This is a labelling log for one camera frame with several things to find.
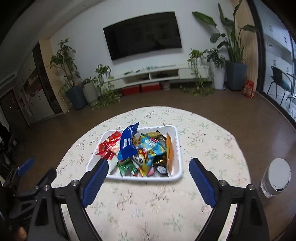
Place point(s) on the brown door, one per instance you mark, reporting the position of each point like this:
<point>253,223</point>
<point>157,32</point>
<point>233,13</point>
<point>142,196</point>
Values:
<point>12,111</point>

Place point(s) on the potted tree in blue-grey pot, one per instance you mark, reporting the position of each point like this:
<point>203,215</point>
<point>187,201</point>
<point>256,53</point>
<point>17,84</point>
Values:
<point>76,97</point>

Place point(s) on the wall-mounted black television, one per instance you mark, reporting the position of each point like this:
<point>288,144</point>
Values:
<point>143,34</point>

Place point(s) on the green candy packet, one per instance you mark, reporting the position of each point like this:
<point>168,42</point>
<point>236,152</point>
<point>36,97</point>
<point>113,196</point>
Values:
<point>126,168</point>

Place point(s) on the red paper bag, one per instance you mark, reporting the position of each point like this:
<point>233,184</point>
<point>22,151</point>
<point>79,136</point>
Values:
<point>248,89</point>

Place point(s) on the trailing pothos plant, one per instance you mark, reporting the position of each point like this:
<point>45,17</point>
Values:
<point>104,76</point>

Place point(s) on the yellow stick packet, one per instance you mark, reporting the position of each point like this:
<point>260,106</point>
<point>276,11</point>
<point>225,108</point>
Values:
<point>170,150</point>

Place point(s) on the plant in white smooth pot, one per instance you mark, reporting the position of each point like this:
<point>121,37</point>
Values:
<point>218,77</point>

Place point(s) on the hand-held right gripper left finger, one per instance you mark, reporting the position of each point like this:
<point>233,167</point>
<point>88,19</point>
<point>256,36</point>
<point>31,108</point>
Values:
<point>96,183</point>

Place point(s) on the large-leaf plant in dark pot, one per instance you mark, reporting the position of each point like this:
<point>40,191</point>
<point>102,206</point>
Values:
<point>235,75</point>

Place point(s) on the pink snack packet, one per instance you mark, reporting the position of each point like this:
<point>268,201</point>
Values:
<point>150,172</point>

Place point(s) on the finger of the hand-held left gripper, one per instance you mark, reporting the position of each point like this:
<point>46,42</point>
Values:
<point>49,175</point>
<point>25,167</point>

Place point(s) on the light blue snack packet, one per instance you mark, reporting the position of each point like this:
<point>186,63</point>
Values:
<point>152,147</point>

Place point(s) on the clear bottle with white cap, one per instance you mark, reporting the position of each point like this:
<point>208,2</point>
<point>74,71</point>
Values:
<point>275,176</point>

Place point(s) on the dark blue cookie packet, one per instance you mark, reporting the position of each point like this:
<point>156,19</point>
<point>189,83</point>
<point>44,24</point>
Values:
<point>127,143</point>

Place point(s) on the white wall cabinet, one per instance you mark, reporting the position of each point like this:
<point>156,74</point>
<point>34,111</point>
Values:
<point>37,99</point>

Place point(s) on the red chocolate ball packet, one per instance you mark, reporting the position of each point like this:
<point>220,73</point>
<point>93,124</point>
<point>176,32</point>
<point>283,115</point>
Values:
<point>114,138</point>

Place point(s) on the trailing vine plant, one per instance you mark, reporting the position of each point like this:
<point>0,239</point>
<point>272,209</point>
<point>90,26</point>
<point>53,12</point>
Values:
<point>196,60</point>

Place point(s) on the black gold-edged snack packet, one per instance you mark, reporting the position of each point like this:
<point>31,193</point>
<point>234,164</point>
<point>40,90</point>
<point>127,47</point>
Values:
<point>159,170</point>

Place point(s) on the white plastic tray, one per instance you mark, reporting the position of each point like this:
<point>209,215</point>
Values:
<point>178,162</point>

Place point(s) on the red storage box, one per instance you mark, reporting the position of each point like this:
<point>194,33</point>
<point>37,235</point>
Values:
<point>150,87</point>
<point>131,90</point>

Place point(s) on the dark balcony chair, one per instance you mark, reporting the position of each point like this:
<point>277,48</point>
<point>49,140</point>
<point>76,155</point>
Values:
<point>279,75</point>

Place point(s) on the small white flower pot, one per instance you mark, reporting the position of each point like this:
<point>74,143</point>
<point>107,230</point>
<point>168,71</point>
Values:
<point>166,84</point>

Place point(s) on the white television console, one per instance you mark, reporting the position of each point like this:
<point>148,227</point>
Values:
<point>185,71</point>

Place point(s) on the red peach print packet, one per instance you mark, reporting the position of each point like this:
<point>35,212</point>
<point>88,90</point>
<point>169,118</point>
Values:
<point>114,149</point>

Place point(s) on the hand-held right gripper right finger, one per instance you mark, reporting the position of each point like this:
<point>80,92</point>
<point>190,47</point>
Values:
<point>203,183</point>

